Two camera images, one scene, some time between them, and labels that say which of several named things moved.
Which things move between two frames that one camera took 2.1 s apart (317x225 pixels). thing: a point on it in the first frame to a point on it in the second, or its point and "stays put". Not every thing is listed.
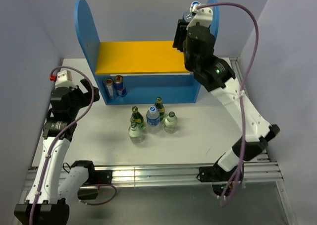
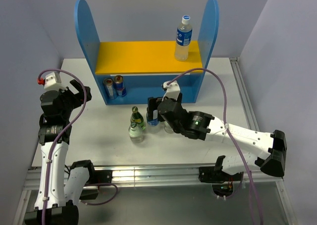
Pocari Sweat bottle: x=153 y=120 stays put
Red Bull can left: x=108 y=83 stays put
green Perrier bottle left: x=136 y=117 stays put
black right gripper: x=181 y=33 to x=154 y=101
